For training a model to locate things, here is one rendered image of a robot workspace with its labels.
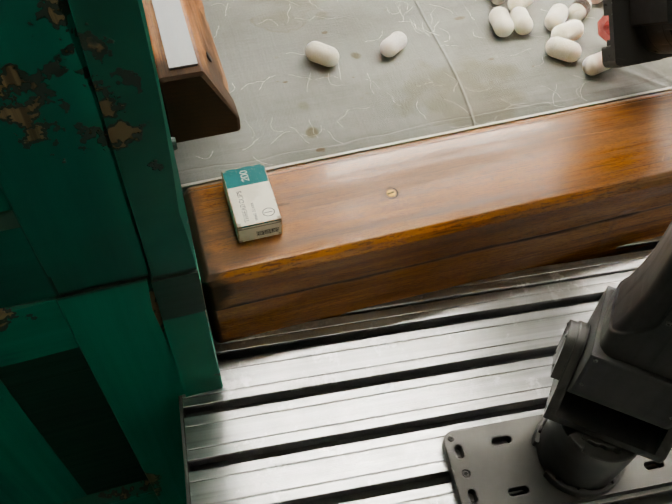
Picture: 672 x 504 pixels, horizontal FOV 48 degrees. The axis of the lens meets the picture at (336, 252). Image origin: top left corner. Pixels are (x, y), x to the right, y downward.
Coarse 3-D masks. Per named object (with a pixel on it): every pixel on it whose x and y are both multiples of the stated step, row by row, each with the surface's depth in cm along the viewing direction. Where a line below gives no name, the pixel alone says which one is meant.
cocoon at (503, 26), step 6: (492, 12) 77; (498, 12) 77; (504, 12) 77; (492, 18) 77; (498, 18) 76; (504, 18) 76; (510, 18) 76; (492, 24) 77; (498, 24) 76; (504, 24) 76; (510, 24) 76; (498, 30) 76; (504, 30) 76; (510, 30) 76; (504, 36) 77
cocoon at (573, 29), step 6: (564, 24) 76; (570, 24) 76; (576, 24) 76; (582, 24) 76; (552, 30) 76; (558, 30) 76; (564, 30) 75; (570, 30) 76; (576, 30) 76; (582, 30) 76; (552, 36) 76; (558, 36) 76; (564, 36) 76; (570, 36) 76; (576, 36) 76
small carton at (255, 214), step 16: (224, 176) 59; (240, 176) 59; (256, 176) 59; (240, 192) 58; (256, 192) 58; (272, 192) 59; (240, 208) 58; (256, 208) 58; (272, 208) 58; (240, 224) 57; (256, 224) 57; (272, 224) 57; (240, 240) 58
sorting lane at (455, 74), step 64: (256, 0) 80; (320, 0) 80; (384, 0) 81; (448, 0) 81; (256, 64) 74; (384, 64) 75; (448, 64) 75; (512, 64) 75; (576, 64) 75; (640, 64) 76; (256, 128) 69; (320, 128) 69; (384, 128) 69; (448, 128) 70
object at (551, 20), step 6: (552, 6) 78; (558, 6) 78; (564, 6) 78; (552, 12) 77; (558, 12) 77; (564, 12) 77; (546, 18) 78; (552, 18) 77; (558, 18) 77; (564, 18) 77; (546, 24) 78; (552, 24) 77; (558, 24) 77
